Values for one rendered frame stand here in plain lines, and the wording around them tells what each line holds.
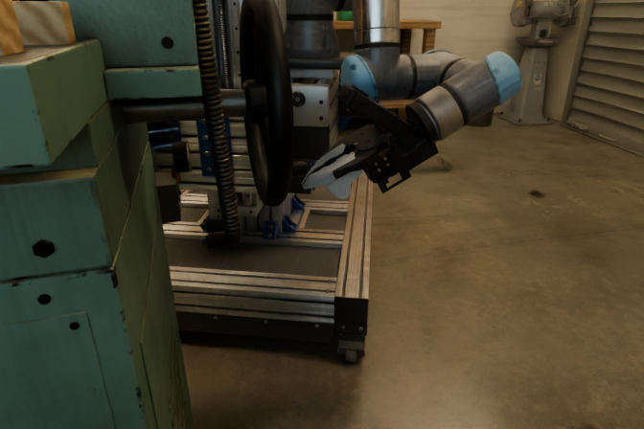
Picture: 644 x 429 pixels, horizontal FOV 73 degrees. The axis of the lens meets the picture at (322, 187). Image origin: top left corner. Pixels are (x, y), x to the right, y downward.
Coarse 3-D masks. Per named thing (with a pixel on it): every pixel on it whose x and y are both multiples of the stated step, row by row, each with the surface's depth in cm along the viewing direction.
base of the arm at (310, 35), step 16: (288, 16) 105; (304, 16) 102; (320, 16) 103; (288, 32) 106; (304, 32) 103; (320, 32) 103; (288, 48) 105; (304, 48) 103; (320, 48) 104; (336, 48) 107
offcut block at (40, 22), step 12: (24, 12) 35; (36, 12) 35; (48, 12) 35; (60, 12) 36; (24, 24) 35; (36, 24) 35; (48, 24) 36; (60, 24) 36; (72, 24) 39; (24, 36) 35; (36, 36) 36; (48, 36) 36; (60, 36) 36; (72, 36) 38
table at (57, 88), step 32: (0, 64) 24; (32, 64) 25; (64, 64) 31; (96, 64) 41; (0, 96) 24; (32, 96) 24; (64, 96) 30; (96, 96) 40; (128, 96) 45; (160, 96) 46; (192, 96) 47; (0, 128) 25; (32, 128) 25; (64, 128) 29; (0, 160) 25; (32, 160) 26
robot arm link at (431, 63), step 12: (420, 60) 71; (432, 60) 71; (444, 60) 71; (456, 60) 69; (420, 72) 70; (432, 72) 71; (444, 72) 70; (420, 84) 71; (432, 84) 72; (420, 96) 73
